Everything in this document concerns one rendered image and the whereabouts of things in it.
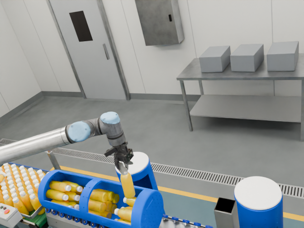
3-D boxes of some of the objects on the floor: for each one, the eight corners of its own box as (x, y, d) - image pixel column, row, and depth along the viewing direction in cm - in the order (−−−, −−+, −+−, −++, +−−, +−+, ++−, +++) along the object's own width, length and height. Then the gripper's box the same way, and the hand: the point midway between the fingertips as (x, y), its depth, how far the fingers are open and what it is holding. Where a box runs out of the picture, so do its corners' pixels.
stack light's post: (89, 233, 317) (49, 153, 264) (86, 232, 319) (46, 153, 266) (91, 230, 320) (52, 150, 267) (88, 229, 322) (49, 150, 269)
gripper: (119, 149, 150) (130, 180, 160) (130, 136, 158) (140, 167, 168) (106, 147, 154) (117, 178, 164) (118, 135, 162) (127, 165, 172)
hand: (124, 169), depth 167 cm, fingers closed on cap, 4 cm apart
